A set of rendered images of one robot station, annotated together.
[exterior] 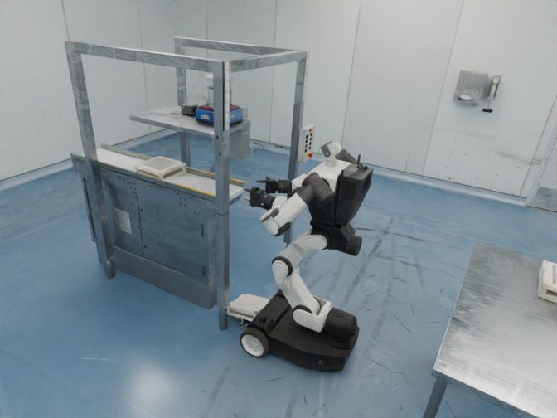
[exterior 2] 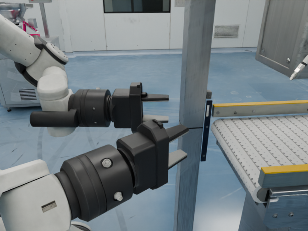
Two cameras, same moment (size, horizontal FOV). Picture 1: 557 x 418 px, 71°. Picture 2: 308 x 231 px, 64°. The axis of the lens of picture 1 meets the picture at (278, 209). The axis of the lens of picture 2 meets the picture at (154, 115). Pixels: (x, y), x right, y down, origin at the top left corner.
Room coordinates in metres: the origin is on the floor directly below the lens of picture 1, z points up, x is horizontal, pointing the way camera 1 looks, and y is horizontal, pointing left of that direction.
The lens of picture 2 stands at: (2.53, -0.10, 1.25)
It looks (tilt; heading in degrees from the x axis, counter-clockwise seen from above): 27 degrees down; 148
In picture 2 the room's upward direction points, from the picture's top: straight up
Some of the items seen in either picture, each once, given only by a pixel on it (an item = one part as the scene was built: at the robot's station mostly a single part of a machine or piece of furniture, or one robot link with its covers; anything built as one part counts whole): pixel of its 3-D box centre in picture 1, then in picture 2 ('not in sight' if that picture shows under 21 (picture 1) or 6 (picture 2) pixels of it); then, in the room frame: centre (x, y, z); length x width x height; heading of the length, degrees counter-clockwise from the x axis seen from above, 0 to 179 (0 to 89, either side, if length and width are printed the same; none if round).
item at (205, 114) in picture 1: (220, 113); not in sight; (2.30, 0.38, 1.43); 0.21 x 0.20 x 0.09; 154
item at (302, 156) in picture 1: (305, 143); not in sight; (2.93, -0.18, 1.08); 0.17 x 0.06 x 0.26; 154
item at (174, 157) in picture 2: not in sight; (171, 161); (2.23, 0.12, 0.98); 0.06 x 0.03 x 0.02; 96
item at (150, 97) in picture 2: not in sight; (155, 96); (2.09, 0.18, 1.04); 0.06 x 0.03 x 0.02; 56
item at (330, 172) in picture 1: (337, 191); not in sight; (1.92, -0.31, 1.15); 0.34 x 0.30 x 0.36; 154
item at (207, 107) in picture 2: not in sight; (206, 132); (2.09, 0.35, 0.89); 0.02 x 0.01 x 0.20; 64
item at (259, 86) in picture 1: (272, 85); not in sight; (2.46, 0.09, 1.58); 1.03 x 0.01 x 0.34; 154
